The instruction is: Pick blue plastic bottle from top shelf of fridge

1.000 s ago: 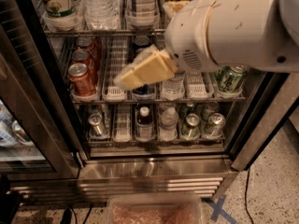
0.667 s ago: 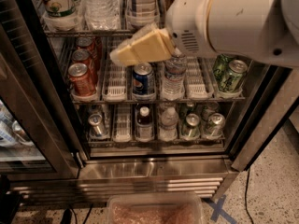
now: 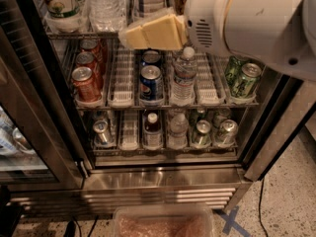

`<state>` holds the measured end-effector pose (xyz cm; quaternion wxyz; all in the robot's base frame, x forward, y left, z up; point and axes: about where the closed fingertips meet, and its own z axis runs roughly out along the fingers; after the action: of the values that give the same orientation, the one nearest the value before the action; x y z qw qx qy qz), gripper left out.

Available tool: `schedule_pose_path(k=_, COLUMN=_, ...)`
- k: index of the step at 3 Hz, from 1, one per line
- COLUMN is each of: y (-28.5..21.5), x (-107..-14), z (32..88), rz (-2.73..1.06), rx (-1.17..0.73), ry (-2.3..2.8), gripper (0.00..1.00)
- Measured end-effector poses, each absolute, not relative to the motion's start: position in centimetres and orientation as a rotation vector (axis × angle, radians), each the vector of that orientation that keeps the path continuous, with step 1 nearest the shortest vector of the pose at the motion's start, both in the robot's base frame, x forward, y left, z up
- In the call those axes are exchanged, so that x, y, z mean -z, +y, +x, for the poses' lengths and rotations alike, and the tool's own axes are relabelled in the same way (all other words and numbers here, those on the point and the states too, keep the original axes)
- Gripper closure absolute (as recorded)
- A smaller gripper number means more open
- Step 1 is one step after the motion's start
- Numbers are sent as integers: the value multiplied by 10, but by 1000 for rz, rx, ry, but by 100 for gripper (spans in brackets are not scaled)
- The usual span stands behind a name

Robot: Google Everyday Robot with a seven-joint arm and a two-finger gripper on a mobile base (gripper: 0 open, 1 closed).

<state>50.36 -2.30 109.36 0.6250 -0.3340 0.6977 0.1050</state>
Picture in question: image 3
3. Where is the blue pepsi can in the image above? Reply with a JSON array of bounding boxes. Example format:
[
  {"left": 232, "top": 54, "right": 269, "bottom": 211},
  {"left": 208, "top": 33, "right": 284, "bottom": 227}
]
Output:
[
  {"left": 140, "top": 65, "right": 163, "bottom": 101},
  {"left": 141, "top": 49, "right": 161, "bottom": 67}
]

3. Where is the water bottle bottom shelf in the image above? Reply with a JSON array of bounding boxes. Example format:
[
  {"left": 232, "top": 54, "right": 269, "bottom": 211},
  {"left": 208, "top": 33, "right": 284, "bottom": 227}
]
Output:
[{"left": 168, "top": 113, "right": 189, "bottom": 149}]

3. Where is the front green soda can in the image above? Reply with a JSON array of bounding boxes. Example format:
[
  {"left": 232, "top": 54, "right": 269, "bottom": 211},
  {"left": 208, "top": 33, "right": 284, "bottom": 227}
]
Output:
[{"left": 230, "top": 63, "right": 262, "bottom": 99}]

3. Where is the clear plastic bin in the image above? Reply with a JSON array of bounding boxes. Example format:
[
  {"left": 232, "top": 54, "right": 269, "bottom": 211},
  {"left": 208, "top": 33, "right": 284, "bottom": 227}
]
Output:
[{"left": 113, "top": 203, "right": 214, "bottom": 237}]

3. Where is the steel fridge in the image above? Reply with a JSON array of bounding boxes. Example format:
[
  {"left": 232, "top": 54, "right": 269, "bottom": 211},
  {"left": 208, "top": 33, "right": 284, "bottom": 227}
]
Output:
[{"left": 8, "top": 0, "right": 315, "bottom": 217}]

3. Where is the empty white shelf tray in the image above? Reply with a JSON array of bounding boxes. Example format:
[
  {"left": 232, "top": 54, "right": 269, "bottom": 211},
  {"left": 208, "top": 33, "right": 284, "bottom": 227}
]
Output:
[{"left": 108, "top": 46, "right": 134, "bottom": 108}]

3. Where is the green soda can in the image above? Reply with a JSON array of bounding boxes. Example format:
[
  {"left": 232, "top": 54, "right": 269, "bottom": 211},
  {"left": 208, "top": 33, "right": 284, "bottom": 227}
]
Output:
[
  {"left": 224, "top": 56, "right": 248, "bottom": 85},
  {"left": 230, "top": 63, "right": 262, "bottom": 99}
]

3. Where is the back green soda can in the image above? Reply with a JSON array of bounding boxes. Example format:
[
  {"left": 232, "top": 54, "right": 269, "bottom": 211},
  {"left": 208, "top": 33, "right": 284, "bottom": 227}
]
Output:
[{"left": 224, "top": 56, "right": 248, "bottom": 85}]

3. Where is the left green can bottom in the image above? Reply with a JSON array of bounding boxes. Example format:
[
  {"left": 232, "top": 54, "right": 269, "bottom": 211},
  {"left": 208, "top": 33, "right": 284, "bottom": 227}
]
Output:
[{"left": 192, "top": 119, "right": 211, "bottom": 146}]

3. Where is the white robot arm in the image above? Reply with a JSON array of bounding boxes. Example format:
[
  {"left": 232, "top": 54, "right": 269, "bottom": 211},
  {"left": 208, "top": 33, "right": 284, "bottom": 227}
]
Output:
[{"left": 118, "top": 0, "right": 316, "bottom": 81}]

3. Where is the silver can bottom shelf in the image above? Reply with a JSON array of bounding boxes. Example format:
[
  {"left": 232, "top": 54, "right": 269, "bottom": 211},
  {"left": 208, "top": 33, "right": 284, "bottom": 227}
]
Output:
[{"left": 93, "top": 120, "right": 114, "bottom": 144}]

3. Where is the clear water bottle top shelf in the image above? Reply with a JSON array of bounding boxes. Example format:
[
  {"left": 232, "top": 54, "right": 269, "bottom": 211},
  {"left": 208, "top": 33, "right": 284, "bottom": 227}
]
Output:
[{"left": 88, "top": 0, "right": 126, "bottom": 33}]

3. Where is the middle red soda can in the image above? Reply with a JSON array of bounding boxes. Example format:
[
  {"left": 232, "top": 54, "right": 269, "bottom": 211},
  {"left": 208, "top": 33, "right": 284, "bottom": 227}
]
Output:
[{"left": 75, "top": 51, "right": 103, "bottom": 88}]

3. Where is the middle blue pepsi can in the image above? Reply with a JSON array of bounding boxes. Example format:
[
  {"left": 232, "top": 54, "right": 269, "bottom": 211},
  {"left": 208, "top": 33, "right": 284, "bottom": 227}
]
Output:
[{"left": 141, "top": 49, "right": 161, "bottom": 67}]

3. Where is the front red soda can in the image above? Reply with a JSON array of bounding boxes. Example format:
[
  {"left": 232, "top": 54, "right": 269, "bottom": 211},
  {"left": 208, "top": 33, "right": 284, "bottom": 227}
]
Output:
[{"left": 71, "top": 66, "right": 101, "bottom": 103}]

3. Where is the dark juice bottle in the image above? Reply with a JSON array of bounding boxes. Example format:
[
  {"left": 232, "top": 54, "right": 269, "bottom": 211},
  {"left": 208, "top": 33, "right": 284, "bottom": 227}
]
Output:
[{"left": 144, "top": 113, "right": 162, "bottom": 149}]

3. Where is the front blue pepsi can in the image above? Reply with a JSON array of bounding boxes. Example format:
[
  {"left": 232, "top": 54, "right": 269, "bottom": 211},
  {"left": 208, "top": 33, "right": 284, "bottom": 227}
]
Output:
[{"left": 140, "top": 65, "right": 163, "bottom": 101}]

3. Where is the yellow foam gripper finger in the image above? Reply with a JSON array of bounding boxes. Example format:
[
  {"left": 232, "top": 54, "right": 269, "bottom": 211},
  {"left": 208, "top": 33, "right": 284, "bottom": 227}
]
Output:
[
  {"left": 118, "top": 21, "right": 148, "bottom": 49},
  {"left": 142, "top": 14, "right": 188, "bottom": 50}
]

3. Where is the back red soda can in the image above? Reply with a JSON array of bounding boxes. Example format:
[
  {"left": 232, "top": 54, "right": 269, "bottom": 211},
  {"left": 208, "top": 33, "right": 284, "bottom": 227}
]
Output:
[{"left": 80, "top": 39, "right": 105, "bottom": 66}]

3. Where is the red soda can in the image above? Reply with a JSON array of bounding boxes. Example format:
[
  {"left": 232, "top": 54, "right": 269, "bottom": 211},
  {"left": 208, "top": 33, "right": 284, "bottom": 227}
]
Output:
[
  {"left": 80, "top": 39, "right": 105, "bottom": 66},
  {"left": 75, "top": 51, "right": 103, "bottom": 88},
  {"left": 71, "top": 66, "right": 101, "bottom": 103}
]

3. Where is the black power cable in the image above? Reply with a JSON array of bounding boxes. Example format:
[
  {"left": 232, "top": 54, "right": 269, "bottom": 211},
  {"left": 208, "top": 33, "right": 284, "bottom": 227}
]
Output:
[{"left": 257, "top": 177, "right": 271, "bottom": 237}]

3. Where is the glass fridge door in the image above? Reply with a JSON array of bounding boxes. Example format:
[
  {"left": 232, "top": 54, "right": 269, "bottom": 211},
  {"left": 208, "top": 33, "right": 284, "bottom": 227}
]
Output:
[{"left": 0, "top": 0, "right": 84, "bottom": 193}]

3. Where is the water bottle middle shelf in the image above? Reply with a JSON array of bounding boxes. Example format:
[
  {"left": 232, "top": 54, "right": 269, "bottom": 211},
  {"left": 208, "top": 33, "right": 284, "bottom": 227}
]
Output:
[{"left": 172, "top": 46, "right": 198, "bottom": 106}]

